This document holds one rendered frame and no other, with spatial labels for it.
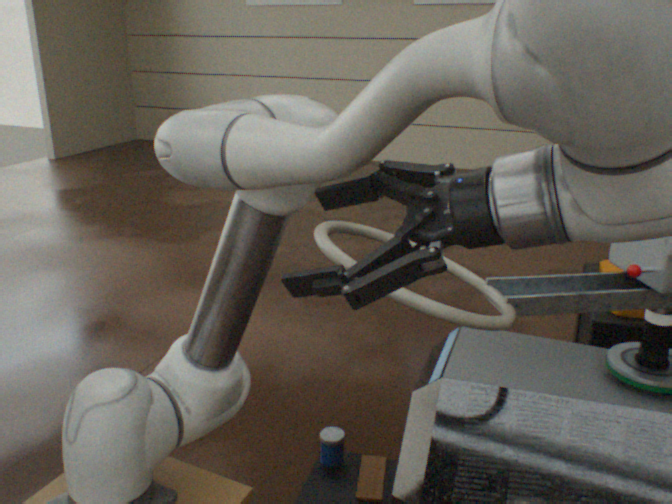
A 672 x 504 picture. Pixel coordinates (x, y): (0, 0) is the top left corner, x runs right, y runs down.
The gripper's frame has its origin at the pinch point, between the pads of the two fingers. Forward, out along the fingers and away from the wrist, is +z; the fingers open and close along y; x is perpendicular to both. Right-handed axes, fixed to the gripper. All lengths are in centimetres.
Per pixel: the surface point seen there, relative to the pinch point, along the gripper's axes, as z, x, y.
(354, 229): 34, -53, 65
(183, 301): 246, -185, 186
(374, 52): 242, -268, 657
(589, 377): -10, -113, 59
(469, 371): 18, -100, 55
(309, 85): 340, -281, 651
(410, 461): 34, -106, 31
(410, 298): 11, -45, 32
